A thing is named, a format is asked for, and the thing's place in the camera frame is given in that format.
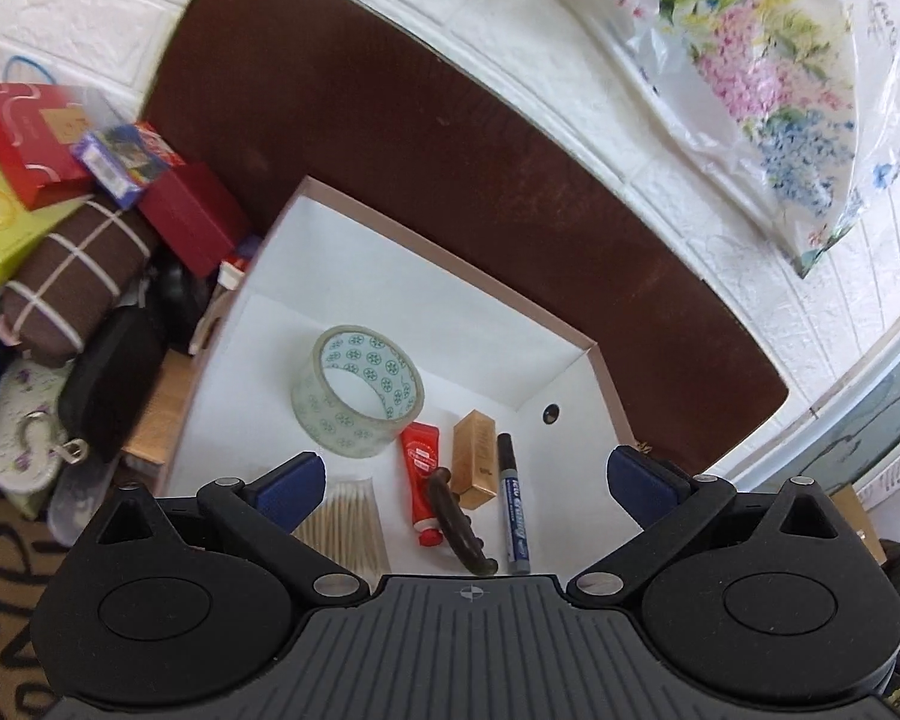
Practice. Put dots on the grey black marker pen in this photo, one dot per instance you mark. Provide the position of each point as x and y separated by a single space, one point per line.
518 554

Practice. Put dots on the pink cardboard box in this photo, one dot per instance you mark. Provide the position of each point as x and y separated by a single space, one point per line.
477 344

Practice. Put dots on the brown checked pouch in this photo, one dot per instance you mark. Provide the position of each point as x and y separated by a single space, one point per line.
55 301

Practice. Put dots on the red long flat box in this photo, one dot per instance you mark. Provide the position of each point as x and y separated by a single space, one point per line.
39 125

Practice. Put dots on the clear packing tape roll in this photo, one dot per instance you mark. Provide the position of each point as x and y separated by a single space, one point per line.
356 392

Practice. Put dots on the white floral round pouch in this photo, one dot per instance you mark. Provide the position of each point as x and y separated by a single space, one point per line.
34 444

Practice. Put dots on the yellow green flat box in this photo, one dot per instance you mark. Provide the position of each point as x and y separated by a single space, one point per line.
21 230

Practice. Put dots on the brown wooden comb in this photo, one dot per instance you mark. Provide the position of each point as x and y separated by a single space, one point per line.
456 526

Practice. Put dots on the cotton swab pack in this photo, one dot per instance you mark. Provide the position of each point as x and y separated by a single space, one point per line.
347 529

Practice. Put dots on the blue playing card box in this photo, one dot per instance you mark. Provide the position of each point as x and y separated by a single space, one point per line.
125 159

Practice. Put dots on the red tube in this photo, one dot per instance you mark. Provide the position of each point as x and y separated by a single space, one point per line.
420 447

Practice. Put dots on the dark red small box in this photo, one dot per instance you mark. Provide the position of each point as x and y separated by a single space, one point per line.
198 218

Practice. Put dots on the floral plastic bag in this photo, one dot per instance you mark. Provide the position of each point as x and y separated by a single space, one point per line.
792 107

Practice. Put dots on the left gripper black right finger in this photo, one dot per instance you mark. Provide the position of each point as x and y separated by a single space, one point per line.
768 601

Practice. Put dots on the black pouch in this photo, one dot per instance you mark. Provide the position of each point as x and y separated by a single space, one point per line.
112 380

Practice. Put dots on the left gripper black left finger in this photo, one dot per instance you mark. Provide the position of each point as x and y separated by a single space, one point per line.
242 597

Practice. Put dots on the small gold brown box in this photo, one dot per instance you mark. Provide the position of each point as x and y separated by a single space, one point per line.
474 461

